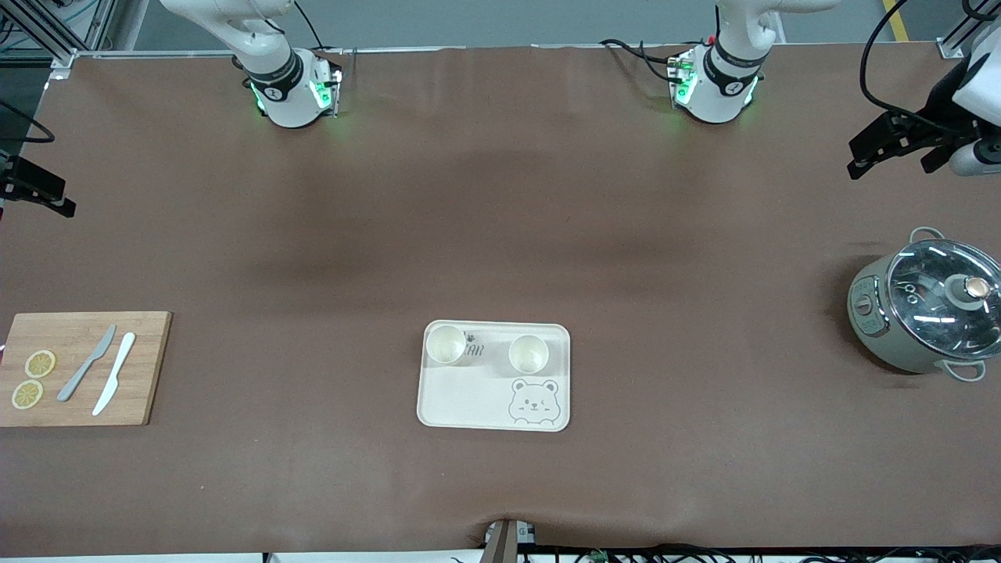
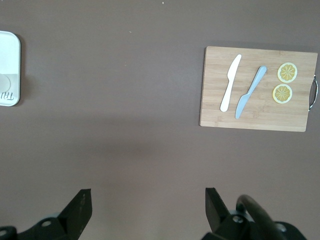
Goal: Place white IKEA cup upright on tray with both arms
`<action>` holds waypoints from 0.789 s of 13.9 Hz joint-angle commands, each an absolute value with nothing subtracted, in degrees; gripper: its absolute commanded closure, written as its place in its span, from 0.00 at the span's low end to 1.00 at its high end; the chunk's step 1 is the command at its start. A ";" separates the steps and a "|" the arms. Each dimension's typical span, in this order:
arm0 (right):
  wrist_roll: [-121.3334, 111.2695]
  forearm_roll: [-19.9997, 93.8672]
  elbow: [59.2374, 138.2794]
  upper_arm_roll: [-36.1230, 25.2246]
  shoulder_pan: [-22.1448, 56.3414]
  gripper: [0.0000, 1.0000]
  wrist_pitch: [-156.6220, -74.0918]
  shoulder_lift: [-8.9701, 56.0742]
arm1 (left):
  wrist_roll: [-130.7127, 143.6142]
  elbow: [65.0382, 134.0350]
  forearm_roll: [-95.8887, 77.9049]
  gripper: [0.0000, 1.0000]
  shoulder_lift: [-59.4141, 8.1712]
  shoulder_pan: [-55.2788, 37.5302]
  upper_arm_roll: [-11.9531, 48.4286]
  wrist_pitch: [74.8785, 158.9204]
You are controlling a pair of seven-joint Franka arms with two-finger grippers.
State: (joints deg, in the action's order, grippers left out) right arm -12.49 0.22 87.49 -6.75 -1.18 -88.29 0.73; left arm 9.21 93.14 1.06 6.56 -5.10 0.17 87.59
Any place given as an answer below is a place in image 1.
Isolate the black right base cable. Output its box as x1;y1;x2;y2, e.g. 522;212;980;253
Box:
293;0;345;56

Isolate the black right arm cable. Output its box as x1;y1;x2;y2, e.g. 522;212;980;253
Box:
0;100;56;146

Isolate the cream bear print tray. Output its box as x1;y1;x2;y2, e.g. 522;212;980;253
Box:
417;320;572;432

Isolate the white IKEA cup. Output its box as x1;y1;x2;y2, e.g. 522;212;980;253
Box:
426;325;468;367
508;335;549;375

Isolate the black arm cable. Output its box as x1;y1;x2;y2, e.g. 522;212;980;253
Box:
0;100;56;146
859;0;978;135

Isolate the grey plastic knife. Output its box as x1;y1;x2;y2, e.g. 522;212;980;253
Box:
57;325;117;403

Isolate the black left base cable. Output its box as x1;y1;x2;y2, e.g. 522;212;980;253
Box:
598;38;683;84

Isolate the wooden cutting board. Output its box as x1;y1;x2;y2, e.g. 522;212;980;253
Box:
0;311;173;427

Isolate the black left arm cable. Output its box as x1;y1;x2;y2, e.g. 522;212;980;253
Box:
859;0;978;135

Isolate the white plastic knife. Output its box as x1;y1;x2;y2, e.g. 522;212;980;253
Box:
92;332;136;417

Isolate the black base cable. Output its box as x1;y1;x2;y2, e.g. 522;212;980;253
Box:
293;0;345;56
598;38;683;84

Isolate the glass pot lid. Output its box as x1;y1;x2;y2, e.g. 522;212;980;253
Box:
886;239;1001;360

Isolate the grey pot with glass lid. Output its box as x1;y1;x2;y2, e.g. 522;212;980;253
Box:
847;227;1001;382

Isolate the aluminium frame rail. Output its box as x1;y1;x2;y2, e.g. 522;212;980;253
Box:
937;0;1001;60
0;0;120;71

